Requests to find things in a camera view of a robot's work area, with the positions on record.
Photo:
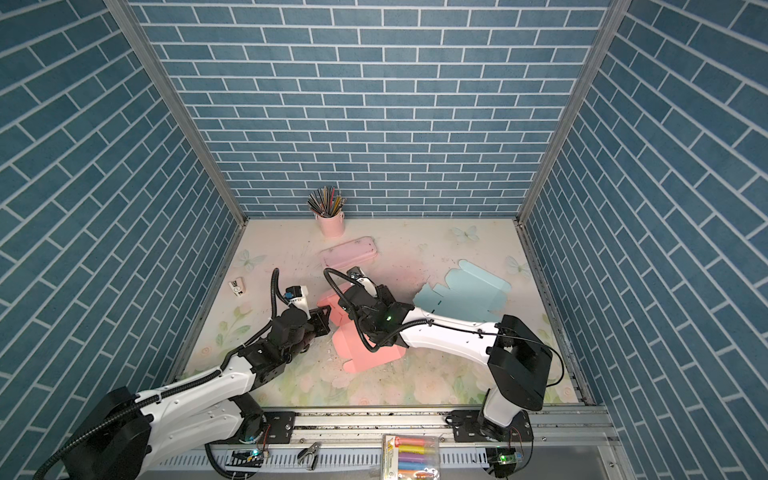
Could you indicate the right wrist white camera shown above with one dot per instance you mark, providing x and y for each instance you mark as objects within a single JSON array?
[{"x": 359, "y": 276}]

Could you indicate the pink pencil case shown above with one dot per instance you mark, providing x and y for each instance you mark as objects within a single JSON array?
[{"x": 349, "y": 254}]

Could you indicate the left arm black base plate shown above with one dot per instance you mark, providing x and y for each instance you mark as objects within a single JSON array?
[{"x": 271, "y": 427}]

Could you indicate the pink pencil cup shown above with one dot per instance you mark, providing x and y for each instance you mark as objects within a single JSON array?
[{"x": 331, "y": 227}]

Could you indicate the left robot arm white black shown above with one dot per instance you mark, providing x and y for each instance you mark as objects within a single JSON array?
[{"x": 127, "y": 433}]

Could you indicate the right small circuit board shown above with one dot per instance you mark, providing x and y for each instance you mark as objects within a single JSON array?
[{"x": 502, "y": 462}]

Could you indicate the aluminium front rail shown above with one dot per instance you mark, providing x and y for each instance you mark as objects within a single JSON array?
[{"x": 559, "y": 425}]

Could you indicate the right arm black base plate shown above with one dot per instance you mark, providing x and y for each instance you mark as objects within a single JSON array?
[{"x": 470, "y": 426}]

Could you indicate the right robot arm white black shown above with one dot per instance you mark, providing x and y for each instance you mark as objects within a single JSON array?
[{"x": 518, "y": 362}]

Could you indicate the pack of coloured markers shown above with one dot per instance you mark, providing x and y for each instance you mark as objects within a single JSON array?
[{"x": 410, "y": 458}]

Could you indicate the black metal clip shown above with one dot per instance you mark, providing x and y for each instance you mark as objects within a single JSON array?
[{"x": 309, "y": 456}]

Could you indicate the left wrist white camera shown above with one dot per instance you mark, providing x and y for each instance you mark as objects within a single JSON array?
[{"x": 297, "y": 296}]

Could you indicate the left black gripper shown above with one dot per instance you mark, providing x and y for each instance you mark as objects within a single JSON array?
[{"x": 323, "y": 323}]

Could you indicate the bundle of coloured pencils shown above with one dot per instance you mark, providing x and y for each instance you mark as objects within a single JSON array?
[{"x": 326, "y": 202}]

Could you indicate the light blue flat paper box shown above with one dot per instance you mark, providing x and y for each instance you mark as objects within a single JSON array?
[{"x": 468, "y": 293}]

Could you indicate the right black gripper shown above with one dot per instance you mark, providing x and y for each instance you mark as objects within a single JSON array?
[{"x": 386, "y": 297}]

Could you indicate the small white pencil sharpener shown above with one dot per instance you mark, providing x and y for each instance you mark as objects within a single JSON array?
[{"x": 237, "y": 286}]

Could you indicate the small circuit board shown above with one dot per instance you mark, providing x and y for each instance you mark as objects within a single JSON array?
[
  {"x": 502, "y": 462},
  {"x": 247, "y": 458}
]

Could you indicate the wrist white camera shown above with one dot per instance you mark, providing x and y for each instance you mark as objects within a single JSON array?
[
  {"x": 297, "y": 296},
  {"x": 359, "y": 276}
]

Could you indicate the left small circuit board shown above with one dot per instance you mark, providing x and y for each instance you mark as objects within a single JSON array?
[{"x": 247, "y": 458}]

